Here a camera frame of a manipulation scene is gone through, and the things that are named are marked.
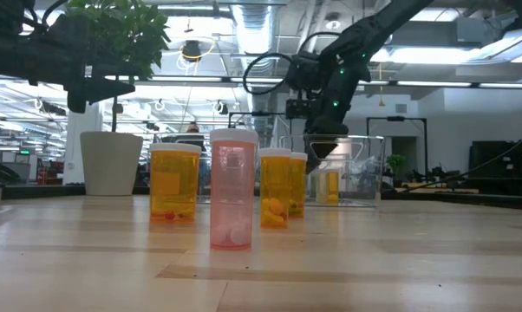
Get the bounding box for black aluminium table frame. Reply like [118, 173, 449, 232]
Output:
[0, 184, 522, 212]

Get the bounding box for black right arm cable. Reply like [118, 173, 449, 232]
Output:
[397, 124, 522, 194]

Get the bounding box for pink pill bottle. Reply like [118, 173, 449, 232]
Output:
[209, 127, 259, 251]

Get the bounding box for white plant pot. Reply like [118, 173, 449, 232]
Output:
[79, 131, 144, 197]

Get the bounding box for background wooden table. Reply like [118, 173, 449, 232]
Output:
[394, 185, 480, 195]

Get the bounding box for person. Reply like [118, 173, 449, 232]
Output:
[163, 122, 209, 146]

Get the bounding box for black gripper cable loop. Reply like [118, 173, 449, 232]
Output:
[242, 30, 344, 96]

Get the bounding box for yellow hanging cord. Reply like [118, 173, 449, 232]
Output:
[376, 62, 386, 108]

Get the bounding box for black cabinet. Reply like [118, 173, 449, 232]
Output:
[467, 140, 522, 197]

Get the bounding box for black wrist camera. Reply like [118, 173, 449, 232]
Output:
[284, 98, 310, 120]

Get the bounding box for silver ventilation duct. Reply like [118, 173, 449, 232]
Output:
[230, 0, 284, 148]

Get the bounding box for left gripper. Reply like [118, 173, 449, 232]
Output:
[38, 15, 142, 114]

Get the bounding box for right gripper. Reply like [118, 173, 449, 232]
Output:
[303, 85, 358, 175]

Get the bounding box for green leafy plant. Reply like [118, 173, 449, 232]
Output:
[65, 0, 172, 133]

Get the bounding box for ceiling light strip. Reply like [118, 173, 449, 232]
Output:
[477, 81, 522, 89]
[150, 75, 224, 83]
[395, 80, 473, 88]

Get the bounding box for black background rig frame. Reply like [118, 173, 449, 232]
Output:
[366, 115, 427, 192]

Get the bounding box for small background plant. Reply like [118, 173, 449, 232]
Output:
[385, 153, 408, 183]

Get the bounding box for small orange pill bottle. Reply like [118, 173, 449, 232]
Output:
[325, 168, 342, 205]
[258, 147, 293, 230]

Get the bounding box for black ceiling camera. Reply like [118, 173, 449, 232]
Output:
[180, 38, 204, 64]

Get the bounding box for clear plastic bin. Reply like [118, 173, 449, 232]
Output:
[278, 133, 386, 208]
[153, 132, 262, 205]

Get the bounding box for large orange pill bottle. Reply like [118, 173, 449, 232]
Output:
[289, 152, 309, 219]
[148, 142, 203, 224]

